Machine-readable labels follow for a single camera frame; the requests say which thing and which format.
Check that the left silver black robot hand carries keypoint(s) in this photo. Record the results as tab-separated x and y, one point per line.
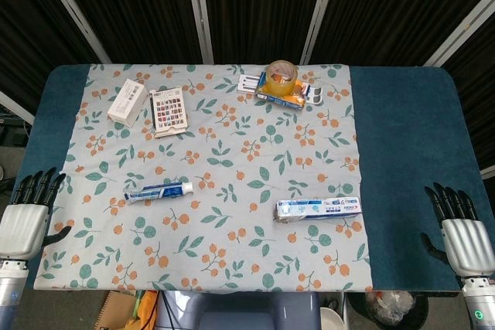
21	225

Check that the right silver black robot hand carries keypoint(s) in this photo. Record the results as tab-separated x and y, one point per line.
466	243

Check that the blue white toothpaste tube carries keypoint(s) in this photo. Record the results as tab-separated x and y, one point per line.
158	192

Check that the blue white toothpaste box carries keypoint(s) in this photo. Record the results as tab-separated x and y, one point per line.
321	208

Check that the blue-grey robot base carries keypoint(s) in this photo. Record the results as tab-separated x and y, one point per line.
239	312

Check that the white carton box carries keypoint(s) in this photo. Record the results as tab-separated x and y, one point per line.
127	103

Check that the blue and orange snack packet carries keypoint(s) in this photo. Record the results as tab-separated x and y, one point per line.
286	101

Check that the dark blue table cover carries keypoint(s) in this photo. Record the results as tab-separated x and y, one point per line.
406	133

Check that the yellow orange bag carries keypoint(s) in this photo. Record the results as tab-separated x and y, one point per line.
143	310

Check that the white bucket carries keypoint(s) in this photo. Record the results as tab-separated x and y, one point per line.
332	318

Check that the card pack with colourful squares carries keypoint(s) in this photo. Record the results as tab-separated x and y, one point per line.
169	113

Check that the white pack with dark shapes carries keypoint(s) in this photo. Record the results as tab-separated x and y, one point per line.
315	94

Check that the floral printed tablecloth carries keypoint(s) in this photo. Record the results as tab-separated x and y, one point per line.
232	152

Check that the clear yellowish tape roll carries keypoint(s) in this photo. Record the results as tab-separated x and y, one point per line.
279	80

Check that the white pack with black stripes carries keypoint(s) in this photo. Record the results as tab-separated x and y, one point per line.
247	83

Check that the black folding partition screen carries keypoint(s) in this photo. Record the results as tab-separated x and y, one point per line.
263	5

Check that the white screen frame post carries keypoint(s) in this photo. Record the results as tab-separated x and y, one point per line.
320	11
199	11
15	107
74	11
489	172
462	30

